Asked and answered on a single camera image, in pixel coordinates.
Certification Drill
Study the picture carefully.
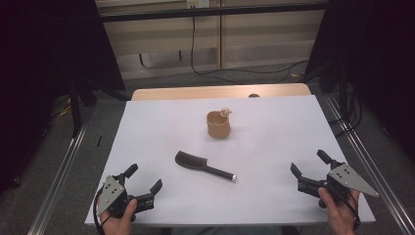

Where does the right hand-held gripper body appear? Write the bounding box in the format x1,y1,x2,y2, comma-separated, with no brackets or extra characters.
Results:
297,163,381,209

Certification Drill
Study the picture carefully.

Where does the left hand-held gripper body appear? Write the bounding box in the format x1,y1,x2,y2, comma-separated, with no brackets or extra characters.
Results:
96,175,155,220

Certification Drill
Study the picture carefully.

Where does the person's left hand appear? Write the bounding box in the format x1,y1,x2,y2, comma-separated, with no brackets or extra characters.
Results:
99,198,139,235

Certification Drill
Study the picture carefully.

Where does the person's right hand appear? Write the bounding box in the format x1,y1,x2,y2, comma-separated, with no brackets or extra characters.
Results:
317,186,361,235

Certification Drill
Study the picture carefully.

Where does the white table cover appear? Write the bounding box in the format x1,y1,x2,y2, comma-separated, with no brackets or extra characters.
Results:
84,95,376,227

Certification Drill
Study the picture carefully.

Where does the black metal stand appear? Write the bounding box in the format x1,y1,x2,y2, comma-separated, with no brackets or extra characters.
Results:
69,76,99,138

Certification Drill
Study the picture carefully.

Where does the tan cup with small figurine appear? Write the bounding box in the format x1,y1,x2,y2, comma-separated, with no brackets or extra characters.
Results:
206,107,233,139

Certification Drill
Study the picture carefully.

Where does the black curtain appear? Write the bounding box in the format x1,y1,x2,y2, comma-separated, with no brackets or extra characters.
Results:
304,0,415,161
0,0,126,197

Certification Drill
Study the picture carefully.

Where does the wooden table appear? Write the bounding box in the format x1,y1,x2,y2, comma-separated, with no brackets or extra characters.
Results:
131,82,312,102

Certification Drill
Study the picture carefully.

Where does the black horizontal bar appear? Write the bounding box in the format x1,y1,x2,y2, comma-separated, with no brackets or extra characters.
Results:
97,2,330,24

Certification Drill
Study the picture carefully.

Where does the left hand-held gripper cable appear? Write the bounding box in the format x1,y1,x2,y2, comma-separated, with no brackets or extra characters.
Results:
92,186,111,235

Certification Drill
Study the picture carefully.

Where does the metal floor rail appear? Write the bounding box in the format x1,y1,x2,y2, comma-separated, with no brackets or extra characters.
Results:
324,94,415,235
27,121,90,235

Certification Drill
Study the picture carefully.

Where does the bundle of black floor cables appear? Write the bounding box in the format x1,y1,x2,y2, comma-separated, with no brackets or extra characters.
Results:
327,82,364,137

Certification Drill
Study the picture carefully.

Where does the long black wall cable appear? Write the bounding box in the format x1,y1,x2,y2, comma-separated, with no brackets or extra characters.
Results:
190,5,310,85

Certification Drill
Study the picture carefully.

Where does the white wall socket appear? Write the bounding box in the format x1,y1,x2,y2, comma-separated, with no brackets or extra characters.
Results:
186,0,210,10

